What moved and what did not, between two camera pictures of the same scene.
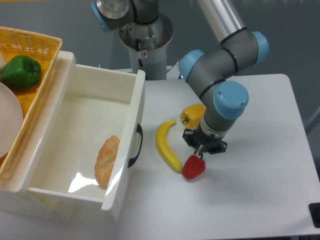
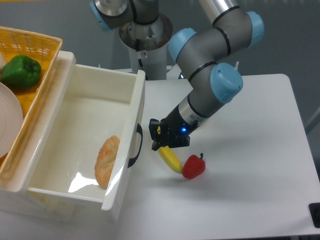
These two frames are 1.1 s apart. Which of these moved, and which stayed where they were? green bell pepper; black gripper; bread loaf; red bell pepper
Moved: black gripper
Stayed: red bell pepper; bread loaf; green bell pepper
